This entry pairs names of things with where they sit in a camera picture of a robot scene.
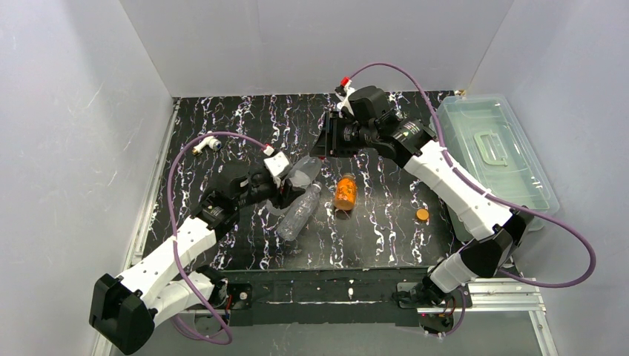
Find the orange juice bottle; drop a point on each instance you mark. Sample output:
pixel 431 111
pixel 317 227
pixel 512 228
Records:
pixel 346 193

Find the white pipe fitting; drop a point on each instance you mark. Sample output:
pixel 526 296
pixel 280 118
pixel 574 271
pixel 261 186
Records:
pixel 210 142

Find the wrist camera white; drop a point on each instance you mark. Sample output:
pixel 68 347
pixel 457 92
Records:
pixel 278 166
pixel 343 92

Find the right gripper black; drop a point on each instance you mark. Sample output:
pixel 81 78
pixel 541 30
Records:
pixel 334 135

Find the red label water bottle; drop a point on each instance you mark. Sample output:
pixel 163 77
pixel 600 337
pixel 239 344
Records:
pixel 303 173

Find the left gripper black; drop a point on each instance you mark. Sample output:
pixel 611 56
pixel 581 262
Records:
pixel 282 191

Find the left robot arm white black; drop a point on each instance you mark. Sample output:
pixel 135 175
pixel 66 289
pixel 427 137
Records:
pixel 125 309

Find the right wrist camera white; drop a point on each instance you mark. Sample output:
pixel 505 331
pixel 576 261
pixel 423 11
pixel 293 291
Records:
pixel 343 92

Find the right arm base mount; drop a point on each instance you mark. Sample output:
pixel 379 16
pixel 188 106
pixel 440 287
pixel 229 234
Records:
pixel 440 314

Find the orange bottle cap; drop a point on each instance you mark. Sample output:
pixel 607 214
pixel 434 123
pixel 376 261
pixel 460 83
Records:
pixel 422 214

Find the clear plastic storage box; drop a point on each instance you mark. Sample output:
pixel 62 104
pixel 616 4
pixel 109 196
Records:
pixel 484 136

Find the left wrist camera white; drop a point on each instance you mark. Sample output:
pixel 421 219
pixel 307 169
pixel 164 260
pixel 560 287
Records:
pixel 278 166

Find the clear plastic bottle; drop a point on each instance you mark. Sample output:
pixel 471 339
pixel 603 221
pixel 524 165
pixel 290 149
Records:
pixel 299 213

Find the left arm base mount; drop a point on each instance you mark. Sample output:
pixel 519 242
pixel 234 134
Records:
pixel 236 297

